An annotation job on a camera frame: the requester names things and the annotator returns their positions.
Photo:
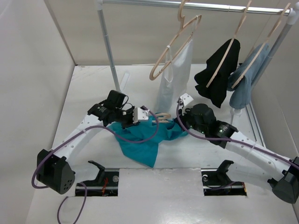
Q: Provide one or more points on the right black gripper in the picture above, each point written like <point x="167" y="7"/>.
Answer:
<point x="182" y="117"/>

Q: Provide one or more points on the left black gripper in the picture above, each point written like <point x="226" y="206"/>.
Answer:
<point x="130" y="123"/>

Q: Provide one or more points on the beige plastic hanger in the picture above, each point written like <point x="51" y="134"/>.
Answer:
<point x="163" y="117"/>

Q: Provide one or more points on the teal t shirt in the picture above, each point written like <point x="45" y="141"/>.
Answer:
<point x="140" y="143"/>

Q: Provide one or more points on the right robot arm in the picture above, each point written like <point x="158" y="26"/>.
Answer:
<point x="275" y="172"/>

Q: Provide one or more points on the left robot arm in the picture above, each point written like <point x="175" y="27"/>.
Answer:
<point x="55" y="168"/>

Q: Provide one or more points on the black t shirt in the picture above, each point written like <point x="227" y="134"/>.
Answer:
<point x="217" y="90"/>

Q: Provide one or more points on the light blue denim shirt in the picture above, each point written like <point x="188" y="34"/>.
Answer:
<point x="242" y="92"/>

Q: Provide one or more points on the beige hanger with black shirt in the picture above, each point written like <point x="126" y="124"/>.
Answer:
<point x="243" y="18"/>

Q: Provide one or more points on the beige hanger with blue shirt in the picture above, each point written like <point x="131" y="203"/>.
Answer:
<point x="262" y="46"/>

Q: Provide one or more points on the white tank top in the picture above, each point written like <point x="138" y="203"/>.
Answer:
<point x="174" y="68"/>

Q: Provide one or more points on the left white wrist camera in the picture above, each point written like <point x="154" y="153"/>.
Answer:
<point x="140" y="115"/>

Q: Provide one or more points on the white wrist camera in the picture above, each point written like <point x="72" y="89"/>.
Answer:
<point x="140" y="115"/>
<point x="185" y="99"/>

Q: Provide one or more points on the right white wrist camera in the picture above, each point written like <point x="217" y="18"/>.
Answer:
<point x="185" y="99"/>

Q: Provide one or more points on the aluminium side rail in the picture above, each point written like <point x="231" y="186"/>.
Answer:
<point x="258" y="136"/>

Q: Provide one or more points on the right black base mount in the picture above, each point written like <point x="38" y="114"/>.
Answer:
<point x="217" y="183"/>

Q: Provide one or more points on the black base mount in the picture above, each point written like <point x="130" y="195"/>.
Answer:
<point x="217" y="183"/>
<point x="102" y="182"/>

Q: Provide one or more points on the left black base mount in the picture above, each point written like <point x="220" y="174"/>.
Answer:
<point x="102" y="182"/>

